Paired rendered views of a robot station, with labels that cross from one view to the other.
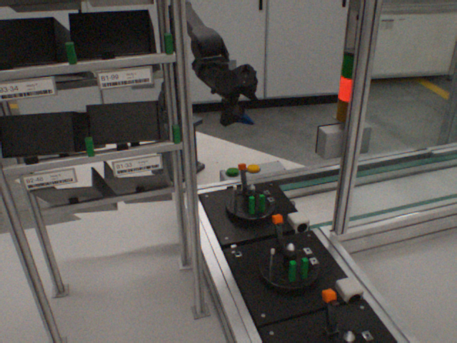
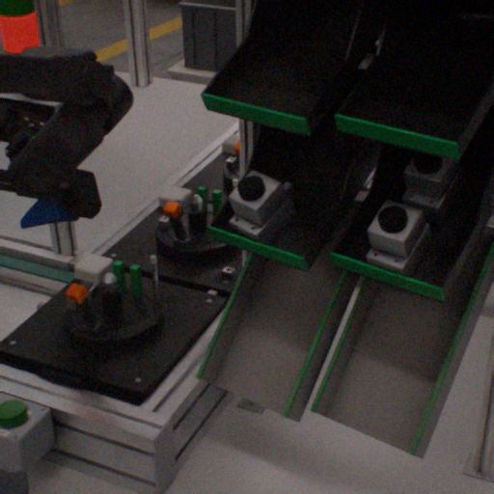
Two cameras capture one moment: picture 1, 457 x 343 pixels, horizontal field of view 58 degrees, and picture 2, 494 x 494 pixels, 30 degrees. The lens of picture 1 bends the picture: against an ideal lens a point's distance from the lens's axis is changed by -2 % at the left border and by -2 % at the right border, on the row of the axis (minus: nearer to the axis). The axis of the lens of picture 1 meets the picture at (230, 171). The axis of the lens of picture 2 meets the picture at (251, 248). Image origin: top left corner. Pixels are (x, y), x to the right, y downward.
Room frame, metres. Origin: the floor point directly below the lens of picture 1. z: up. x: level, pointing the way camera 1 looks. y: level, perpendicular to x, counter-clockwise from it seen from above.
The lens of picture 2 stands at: (1.60, 0.81, 1.72)
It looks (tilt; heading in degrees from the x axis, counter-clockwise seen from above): 31 degrees down; 222
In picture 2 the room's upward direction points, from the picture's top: 1 degrees counter-clockwise
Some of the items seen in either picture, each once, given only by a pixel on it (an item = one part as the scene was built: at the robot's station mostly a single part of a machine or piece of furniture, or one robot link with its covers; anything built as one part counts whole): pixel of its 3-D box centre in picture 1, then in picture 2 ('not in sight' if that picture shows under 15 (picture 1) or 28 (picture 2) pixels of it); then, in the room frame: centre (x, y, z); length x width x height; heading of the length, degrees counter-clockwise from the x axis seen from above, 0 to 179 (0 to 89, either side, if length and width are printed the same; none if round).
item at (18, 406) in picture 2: (232, 173); (12, 415); (1.16, -0.01, 0.96); 0.04 x 0.04 x 0.02
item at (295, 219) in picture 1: (298, 222); (95, 273); (0.88, -0.18, 0.97); 0.05 x 0.05 x 0.04; 17
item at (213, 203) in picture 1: (250, 211); (115, 326); (0.95, -0.06, 0.96); 0.24 x 0.24 x 0.02; 17
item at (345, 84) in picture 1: (350, 87); (19, 30); (0.89, -0.27, 1.33); 0.05 x 0.05 x 0.05
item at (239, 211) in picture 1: (250, 206); (113, 315); (0.95, -0.06, 0.98); 0.14 x 0.14 x 0.02
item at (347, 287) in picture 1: (290, 257); (197, 216); (0.70, -0.13, 1.01); 0.24 x 0.24 x 0.13; 17
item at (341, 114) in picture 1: (348, 108); not in sight; (0.89, -0.27, 1.28); 0.05 x 0.05 x 0.05
